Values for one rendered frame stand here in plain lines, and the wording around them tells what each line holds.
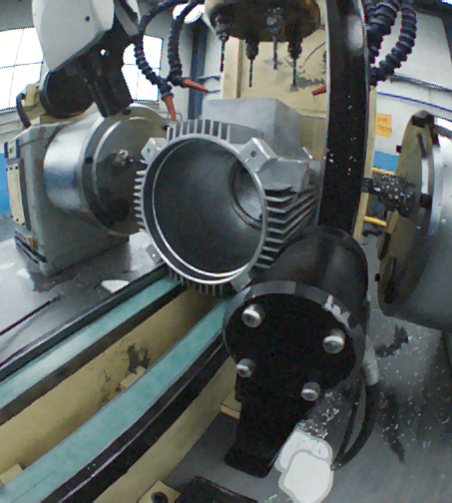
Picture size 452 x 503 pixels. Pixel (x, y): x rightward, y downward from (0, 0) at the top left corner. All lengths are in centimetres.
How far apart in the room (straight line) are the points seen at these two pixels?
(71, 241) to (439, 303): 69
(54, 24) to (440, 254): 36
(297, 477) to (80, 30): 44
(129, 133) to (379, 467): 61
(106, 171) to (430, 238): 42
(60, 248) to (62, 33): 52
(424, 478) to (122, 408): 35
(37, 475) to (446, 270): 33
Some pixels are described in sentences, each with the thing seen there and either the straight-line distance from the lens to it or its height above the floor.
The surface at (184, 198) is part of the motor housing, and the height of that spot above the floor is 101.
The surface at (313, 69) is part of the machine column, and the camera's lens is 58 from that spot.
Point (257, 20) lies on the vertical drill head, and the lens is 42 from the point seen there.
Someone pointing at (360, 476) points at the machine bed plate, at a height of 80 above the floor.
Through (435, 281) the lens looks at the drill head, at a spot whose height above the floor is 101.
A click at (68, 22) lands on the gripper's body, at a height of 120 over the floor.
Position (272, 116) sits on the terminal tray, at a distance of 30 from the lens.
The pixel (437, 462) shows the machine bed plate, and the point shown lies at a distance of 40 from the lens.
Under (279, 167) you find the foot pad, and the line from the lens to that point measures 24.
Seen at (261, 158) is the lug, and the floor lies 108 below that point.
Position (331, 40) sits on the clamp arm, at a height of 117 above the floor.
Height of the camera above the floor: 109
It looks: 24 degrees down
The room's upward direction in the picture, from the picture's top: 3 degrees clockwise
